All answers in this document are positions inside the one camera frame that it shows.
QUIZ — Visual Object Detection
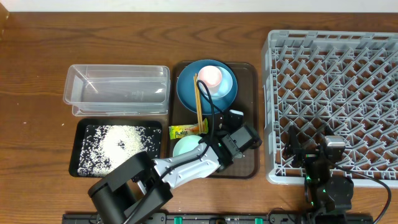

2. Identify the grey dishwasher rack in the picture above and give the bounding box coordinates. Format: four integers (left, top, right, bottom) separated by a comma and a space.
262, 30, 397, 188

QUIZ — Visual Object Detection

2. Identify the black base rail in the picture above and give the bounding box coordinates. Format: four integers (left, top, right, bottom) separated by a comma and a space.
62, 212, 374, 224

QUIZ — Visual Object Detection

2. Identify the pink cup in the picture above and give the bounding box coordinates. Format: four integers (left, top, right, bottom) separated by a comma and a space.
198, 65, 223, 94

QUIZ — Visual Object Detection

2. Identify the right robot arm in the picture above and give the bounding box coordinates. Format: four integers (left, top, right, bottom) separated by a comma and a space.
283, 126, 354, 223

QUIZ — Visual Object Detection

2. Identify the black tray bin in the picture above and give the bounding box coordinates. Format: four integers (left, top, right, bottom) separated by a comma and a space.
69, 118, 162, 177

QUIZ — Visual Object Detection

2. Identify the yellow green snack wrapper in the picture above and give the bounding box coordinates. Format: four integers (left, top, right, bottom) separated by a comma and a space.
169, 118, 208, 139

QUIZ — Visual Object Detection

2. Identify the clear plastic bin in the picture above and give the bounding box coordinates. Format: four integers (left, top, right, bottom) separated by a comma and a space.
63, 64, 171, 116

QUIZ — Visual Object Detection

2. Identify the mint green bowl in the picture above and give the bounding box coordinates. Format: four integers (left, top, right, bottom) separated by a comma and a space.
173, 135, 202, 157

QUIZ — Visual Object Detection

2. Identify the pile of white rice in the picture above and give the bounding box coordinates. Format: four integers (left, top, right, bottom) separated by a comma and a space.
77, 125, 162, 177

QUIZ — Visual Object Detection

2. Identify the dark blue plate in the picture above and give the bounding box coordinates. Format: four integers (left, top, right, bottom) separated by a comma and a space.
176, 59, 238, 113

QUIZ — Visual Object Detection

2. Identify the wooden chopstick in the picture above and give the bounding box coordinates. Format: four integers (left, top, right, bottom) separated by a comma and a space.
193, 73, 205, 134
193, 74, 203, 134

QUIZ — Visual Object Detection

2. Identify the brown serving tray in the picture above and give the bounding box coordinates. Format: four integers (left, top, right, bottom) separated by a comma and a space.
169, 59, 259, 179

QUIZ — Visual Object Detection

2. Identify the light blue bowl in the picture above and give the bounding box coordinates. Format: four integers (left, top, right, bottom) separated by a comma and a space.
211, 66, 233, 100

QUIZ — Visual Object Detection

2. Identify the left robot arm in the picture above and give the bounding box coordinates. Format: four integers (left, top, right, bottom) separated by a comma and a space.
88, 119, 262, 224

